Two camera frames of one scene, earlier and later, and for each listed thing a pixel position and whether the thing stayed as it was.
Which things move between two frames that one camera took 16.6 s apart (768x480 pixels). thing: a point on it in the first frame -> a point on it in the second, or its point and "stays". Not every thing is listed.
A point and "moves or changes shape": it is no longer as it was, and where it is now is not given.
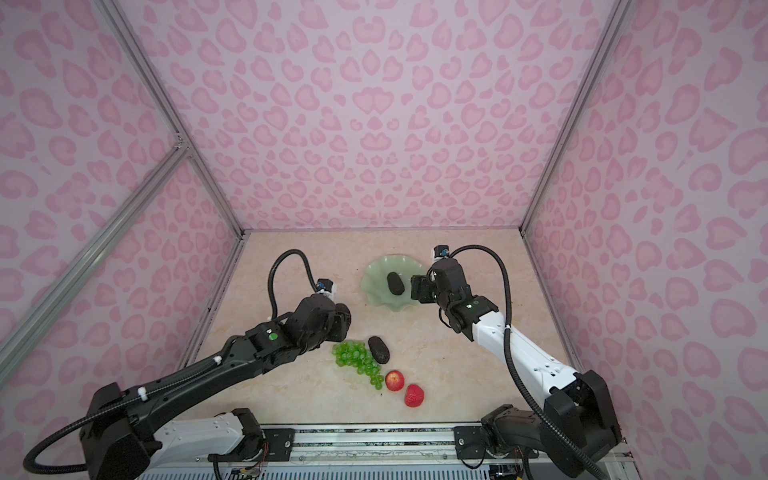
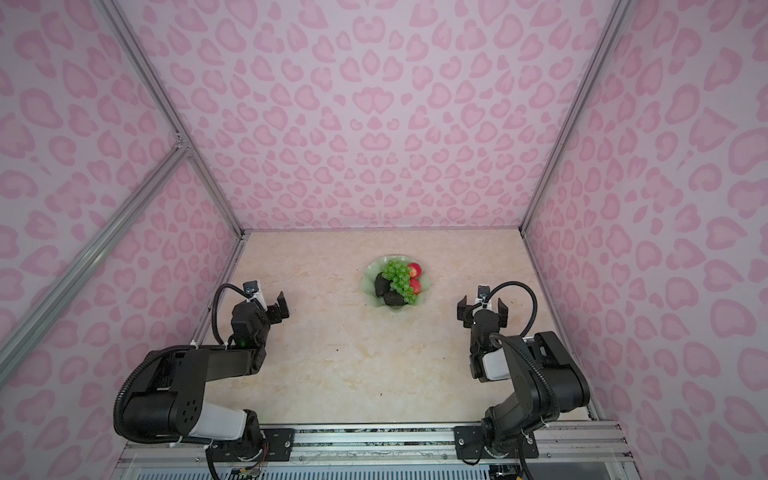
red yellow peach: (394, 380) -> (415, 270)
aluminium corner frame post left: (142, 65) stays
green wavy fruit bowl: (375, 285) stays
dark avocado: (378, 349) -> (393, 298)
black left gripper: (343, 322) -> (275, 317)
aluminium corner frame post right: (618, 14) stays
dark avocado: (395, 283) -> (382, 285)
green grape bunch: (356, 354) -> (399, 272)
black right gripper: (426, 283) -> (465, 313)
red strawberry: (414, 395) moves or changes shape
